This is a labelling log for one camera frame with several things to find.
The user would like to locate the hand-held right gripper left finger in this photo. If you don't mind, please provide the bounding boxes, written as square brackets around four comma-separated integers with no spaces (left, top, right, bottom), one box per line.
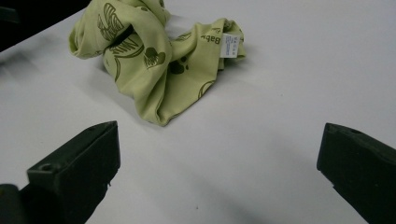
[18,120,121,224]

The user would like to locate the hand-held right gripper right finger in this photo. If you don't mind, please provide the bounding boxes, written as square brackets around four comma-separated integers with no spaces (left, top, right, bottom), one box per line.
[316,122,396,224]

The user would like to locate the green printed baby romper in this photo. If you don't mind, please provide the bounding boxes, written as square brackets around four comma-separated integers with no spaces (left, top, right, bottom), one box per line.
[68,0,247,127]

